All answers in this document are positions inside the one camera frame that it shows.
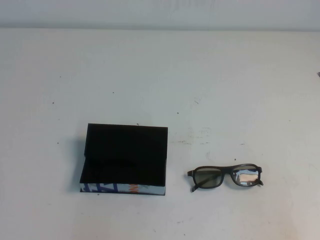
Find black glasses case printed side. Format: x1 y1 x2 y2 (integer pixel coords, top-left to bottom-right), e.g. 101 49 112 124
79 122 169 196

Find black frame glasses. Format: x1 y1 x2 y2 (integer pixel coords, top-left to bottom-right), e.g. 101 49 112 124
186 163 265 194

